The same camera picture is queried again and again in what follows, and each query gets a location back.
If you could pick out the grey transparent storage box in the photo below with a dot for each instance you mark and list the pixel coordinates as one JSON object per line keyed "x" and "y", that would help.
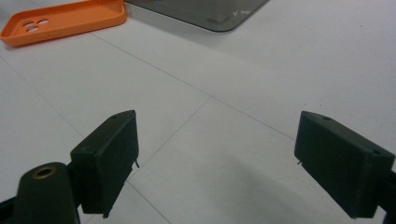
{"x": 202, "y": 12}

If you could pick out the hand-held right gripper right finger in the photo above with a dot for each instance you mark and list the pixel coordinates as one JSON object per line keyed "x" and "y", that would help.
{"x": 339, "y": 161}

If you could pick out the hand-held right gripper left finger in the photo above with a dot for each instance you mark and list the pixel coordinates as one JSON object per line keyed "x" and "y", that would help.
{"x": 106, "y": 161}

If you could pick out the orange phone case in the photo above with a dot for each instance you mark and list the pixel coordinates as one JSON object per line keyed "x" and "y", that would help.
{"x": 77, "y": 23}

